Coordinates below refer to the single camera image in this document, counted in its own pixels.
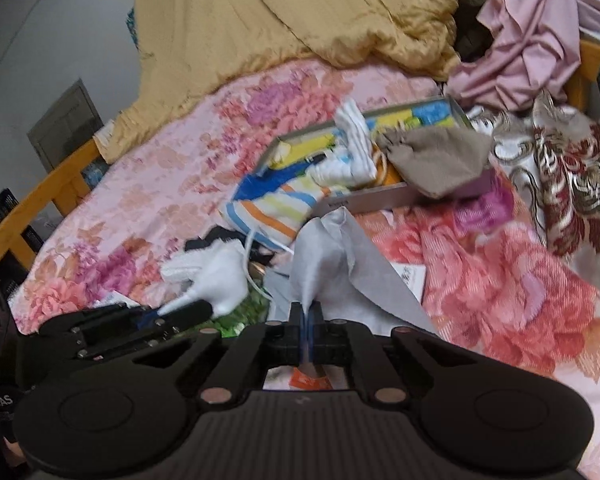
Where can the orange white box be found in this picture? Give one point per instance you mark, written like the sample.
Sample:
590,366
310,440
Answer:
313,380

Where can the light grey cloth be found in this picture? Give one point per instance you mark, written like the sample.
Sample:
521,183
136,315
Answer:
337,265

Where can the green patterned item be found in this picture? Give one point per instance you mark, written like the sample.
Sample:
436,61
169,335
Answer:
252,310

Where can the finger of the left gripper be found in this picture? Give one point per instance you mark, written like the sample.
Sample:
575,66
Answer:
150,328
88,318

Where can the pink crumpled cloth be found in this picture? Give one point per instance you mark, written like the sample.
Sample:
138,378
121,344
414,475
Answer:
536,47

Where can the white fluffy cloth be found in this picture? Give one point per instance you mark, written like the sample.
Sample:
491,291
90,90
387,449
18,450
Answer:
215,274

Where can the pink floral bedsheet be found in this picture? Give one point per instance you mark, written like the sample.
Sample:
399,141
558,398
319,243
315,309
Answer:
490,284

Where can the colourful wall poster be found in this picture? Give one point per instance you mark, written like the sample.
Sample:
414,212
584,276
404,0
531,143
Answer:
130,23

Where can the yellow quilted comforter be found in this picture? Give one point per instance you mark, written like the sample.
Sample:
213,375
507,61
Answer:
190,48

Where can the colourful cartoon towel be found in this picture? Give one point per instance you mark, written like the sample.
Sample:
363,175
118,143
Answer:
272,208

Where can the white baby socks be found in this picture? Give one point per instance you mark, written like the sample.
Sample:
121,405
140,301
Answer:
351,163

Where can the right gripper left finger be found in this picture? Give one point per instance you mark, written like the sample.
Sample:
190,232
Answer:
246,359

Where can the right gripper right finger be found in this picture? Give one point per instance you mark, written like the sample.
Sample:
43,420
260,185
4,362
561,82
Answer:
352,346

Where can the white printed card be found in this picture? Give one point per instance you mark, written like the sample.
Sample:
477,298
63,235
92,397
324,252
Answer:
413,276

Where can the grey shallow box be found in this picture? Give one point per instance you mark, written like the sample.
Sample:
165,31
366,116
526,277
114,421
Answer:
393,192

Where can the wooden bed frame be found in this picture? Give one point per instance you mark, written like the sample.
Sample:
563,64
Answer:
64,187

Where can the taupe drawstring pouch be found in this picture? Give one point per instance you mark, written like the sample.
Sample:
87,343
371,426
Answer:
436,159

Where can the red gold brocade cloth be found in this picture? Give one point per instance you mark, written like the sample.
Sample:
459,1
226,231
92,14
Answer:
551,154

